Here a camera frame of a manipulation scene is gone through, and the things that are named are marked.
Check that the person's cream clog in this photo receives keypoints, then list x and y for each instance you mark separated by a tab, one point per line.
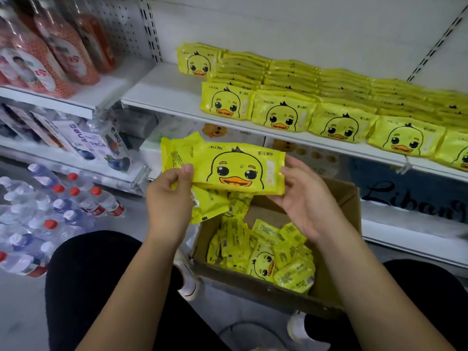
189	285
298	326

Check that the person's black trousers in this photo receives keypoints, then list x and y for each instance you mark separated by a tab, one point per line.
80	288

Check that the person's left cream clog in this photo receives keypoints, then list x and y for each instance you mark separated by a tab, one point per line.
189	285

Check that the person's right hand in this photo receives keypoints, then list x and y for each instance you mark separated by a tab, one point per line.
311	204

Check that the brown cardboard box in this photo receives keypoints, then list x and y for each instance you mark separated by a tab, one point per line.
344	208

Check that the person's right cream clog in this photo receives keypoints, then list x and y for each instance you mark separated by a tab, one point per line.
298	326

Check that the person's left hand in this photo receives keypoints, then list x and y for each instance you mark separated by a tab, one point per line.
169	208

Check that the white metal shelf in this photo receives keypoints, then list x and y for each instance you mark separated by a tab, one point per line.
161	87

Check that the white pegboard shelf unit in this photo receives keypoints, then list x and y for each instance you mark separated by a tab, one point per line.
110	87

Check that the white duck tissue pack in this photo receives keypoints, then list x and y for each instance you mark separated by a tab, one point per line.
314	157
241	135

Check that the MIQI boxes with fruit print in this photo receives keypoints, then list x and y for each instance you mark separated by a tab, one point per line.
80	135

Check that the pack of red-capped bottles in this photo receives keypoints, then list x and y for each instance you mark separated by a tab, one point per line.
44	215

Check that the person's right forearm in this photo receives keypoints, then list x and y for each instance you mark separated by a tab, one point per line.
380	296

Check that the person's left forearm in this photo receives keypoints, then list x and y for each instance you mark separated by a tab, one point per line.
131	303

